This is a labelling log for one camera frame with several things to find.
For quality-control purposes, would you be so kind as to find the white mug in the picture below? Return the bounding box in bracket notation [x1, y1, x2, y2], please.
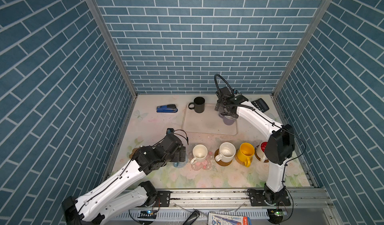
[215, 142, 236, 163]
[190, 145, 208, 165]

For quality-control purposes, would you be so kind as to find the black remote handle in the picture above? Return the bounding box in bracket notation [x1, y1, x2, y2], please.
[183, 210, 201, 225]

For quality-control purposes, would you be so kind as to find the dark brown round coaster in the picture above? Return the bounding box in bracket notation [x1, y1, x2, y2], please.
[255, 146, 269, 163]

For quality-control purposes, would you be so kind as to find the cork woven coaster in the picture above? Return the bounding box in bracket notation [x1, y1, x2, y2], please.
[235, 152, 245, 167]

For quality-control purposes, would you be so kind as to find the blue black stapler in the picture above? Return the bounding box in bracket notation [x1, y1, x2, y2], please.
[156, 104, 178, 113]

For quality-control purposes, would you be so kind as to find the paw print coaster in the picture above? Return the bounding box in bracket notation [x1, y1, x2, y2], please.
[129, 148, 139, 159]

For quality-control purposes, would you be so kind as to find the red interior mug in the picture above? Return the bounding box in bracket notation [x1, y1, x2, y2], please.
[255, 142, 269, 163]

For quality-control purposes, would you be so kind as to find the printed paper package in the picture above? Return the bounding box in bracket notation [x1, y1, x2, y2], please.
[208, 213, 252, 225]

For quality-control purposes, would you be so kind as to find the yellow mug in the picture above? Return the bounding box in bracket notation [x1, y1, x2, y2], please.
[237, 143, 255, 168]

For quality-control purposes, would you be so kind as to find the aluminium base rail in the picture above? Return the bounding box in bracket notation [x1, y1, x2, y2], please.
[109, 187, 342, 225]

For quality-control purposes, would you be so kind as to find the pink flower coaster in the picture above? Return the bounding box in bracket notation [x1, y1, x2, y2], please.
[191, 156, 213, 171]

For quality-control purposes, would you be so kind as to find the black calculator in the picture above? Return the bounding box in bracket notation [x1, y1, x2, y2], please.
[251, 98, 270, 113]

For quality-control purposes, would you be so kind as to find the lavender mug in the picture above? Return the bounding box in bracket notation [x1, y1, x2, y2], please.
[219, 112, 237, 126]

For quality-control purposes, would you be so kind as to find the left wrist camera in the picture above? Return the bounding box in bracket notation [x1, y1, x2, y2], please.
[166, 128, 175, 135]

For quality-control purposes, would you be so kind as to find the light blue patterned mug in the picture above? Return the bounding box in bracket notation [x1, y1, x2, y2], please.
[173, 161, 188, 169]

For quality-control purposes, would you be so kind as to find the beige serving tray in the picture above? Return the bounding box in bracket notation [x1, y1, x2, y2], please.
[182, 103, 238, 136]

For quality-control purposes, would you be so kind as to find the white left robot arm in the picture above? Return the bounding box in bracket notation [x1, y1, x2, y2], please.
[62, 129, 188, 225]

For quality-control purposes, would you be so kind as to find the black mug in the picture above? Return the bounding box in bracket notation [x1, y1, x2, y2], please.
[188, 97, 205, 114]

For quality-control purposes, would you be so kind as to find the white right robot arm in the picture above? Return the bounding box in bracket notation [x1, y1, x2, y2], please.
[215, 87, 295, 206]

